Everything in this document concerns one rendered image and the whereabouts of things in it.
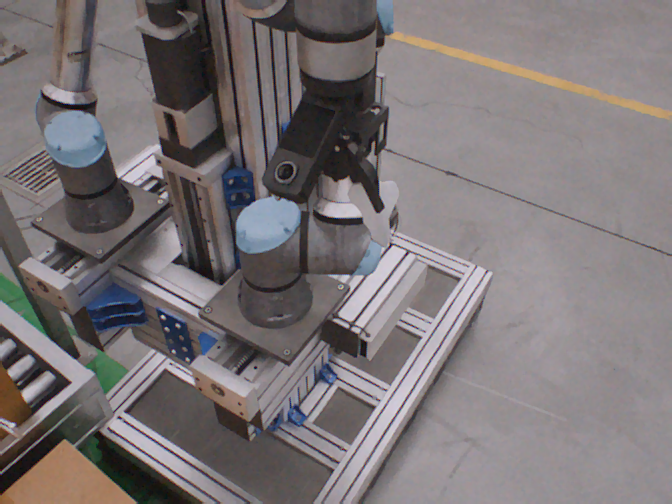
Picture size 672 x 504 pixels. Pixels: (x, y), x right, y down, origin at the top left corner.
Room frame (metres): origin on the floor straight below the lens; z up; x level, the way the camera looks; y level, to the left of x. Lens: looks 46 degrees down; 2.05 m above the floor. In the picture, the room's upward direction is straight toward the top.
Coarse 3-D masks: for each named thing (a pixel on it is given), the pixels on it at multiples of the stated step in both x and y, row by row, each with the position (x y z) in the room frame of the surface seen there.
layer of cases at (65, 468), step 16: (64, 448) 0.78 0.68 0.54; (48, 464) 0.73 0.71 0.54; (64, 464) 0.73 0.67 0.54; (80, 464) 0.73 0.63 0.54; (32, 480) 0.69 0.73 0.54; (48, 480) 0.69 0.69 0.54; (64, 480) 0.69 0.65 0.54; (80, 480) 0.69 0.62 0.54; (96, 480) 0.69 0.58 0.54; (0, 496) 0.65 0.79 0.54; (16, 496) 0.65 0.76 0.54; (32, 496) 0.65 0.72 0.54; (48, 496) 0.65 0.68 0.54; (64, 496) 0.65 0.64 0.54; (80, 496) 0.65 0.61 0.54; (96, 496) 0.65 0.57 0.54; (112, 496) 0.65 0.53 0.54; (128, 496) 0.66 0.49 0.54
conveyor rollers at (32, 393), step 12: (0, 336) 1.14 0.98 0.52; (0, 348) 1.08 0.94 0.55; (12, 348) 1.08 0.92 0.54; (0, 360) 1.05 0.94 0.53; (24, 360) 1.04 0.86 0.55; (12, 372) 1.00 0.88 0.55; (24, 372) 1.01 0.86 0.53; (48, 372) 1.00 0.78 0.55; (36, 384) 0.96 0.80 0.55; (48, 384) 0.97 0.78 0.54; (24, 396) 0.92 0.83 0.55; (36, 396) 0.93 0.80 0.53
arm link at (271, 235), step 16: (256, 208) 0.87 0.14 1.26; (272, 208) 0.86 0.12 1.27; (288, 208) 0.86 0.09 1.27; (240, 224) 0.83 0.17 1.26; (256, 224) 0.83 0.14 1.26; (272, 224) 0.82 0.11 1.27; (288, 224) 0.82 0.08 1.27; (304, 224) 0.83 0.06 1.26; (240, 240) 0.81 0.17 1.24; (256, 240) 0.79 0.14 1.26; (272, 240) 0.79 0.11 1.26; (288, 240) 0.80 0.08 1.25; (304, 240) 0.81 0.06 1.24; (240, 256) 0.82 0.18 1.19; (256, 256) 0.79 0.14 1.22; (272, 256) 0.79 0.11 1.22; (288, 256) 0.79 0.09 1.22; (304, 256) 0.79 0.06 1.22; (256, 272) 0.79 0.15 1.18; (272, 272) 0.79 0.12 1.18; (288, 272) 0.79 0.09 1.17; (304, 272) 0.79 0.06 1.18
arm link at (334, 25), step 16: (304, 0) 0.54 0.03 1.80; (320, 0) 0.53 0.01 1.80; (336, 0) 0.53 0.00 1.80; (352, 0) 0.53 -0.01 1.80; (368, 0) 0.54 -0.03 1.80; (304, 16) 0.54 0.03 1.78; (320, 16) 0.53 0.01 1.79; (336, 16) 0.53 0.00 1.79; (352, 16) 0.53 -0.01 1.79; (368, 16) 0.54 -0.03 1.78; (304, 32) 0.54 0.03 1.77; (320, 32) 0.53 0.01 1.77; (336, 32) 0.53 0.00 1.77; (352, 32) 0.53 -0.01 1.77; (368, 32) 0.55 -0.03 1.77
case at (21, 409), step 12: (0, 372) 0.86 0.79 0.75; (0, 384) 0.85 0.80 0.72; (12, 384) 0.87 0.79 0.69; (0, 396) 0.84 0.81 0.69; (12, 396) 0.86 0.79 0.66; (0, 408) 0.83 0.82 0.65; (12, 408) 0.84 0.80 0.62; (24, 408) 0.86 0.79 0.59; (12, 420) 0.83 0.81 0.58; (24, 420) 0.85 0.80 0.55; (0, 432) 0.80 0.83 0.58
